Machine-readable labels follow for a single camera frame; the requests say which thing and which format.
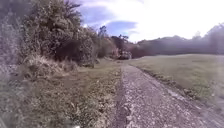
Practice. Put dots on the grass verge with dry patches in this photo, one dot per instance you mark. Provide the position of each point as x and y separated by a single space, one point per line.
76 93

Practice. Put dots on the grey gravel path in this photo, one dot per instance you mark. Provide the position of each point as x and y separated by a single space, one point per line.
146 100

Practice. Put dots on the row of trees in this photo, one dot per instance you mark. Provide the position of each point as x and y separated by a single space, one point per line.
56 33

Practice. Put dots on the distant wooded hillside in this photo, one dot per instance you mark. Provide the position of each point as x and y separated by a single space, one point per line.
180 45

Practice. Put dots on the robot's own part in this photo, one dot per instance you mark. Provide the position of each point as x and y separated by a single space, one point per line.
77 126

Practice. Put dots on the green grass field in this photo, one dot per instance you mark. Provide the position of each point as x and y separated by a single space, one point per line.
186 68

